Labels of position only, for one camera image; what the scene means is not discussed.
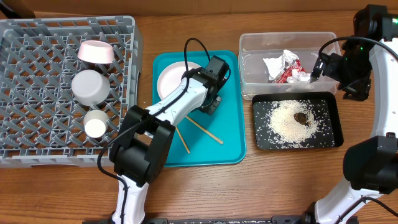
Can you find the red snack wrapper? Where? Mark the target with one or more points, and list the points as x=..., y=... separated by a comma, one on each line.
x=288, y=72

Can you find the pile of rice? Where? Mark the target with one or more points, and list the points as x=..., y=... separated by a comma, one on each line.
x=276, y=128

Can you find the wooden chopstick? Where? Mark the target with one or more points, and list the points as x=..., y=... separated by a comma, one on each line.
x=182, y=140
x=205, y=131

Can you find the white paper cup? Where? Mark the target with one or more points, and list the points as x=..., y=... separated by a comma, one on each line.
x=95, y=124

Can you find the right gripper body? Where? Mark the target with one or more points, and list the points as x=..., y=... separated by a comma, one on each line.
x=325, y=66

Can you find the large white plate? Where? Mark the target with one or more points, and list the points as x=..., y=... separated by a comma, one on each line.
x=170, y=78

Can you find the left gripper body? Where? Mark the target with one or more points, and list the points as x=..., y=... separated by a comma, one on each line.
x=212, y=105

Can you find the teal plastic tray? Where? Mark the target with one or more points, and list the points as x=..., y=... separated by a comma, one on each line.
x=227, y=124

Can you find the brown food scrap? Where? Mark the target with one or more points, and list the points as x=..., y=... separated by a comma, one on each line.
x=302, y=118

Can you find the grey dishwasher rack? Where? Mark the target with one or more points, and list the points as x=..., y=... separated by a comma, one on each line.
x=41, y=120

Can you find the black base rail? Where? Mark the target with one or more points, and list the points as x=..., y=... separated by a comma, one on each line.
x=273, y=220

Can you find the black tray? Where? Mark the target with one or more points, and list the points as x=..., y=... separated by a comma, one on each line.
x=323, y=95

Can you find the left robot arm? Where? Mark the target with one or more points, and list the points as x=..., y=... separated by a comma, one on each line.
x=142, y=146

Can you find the clear plastic bin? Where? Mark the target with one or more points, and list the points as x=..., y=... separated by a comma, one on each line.
x=255, y=47

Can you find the small pink bowl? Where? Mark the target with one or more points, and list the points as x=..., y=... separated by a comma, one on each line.
x=94, y=51

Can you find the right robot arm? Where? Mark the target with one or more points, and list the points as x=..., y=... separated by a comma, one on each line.
x=369, y=167

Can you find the white bowl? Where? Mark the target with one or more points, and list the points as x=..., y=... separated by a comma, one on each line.
x=90, y=87

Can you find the white napkin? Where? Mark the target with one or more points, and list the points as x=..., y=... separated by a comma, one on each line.
x=274, y=66

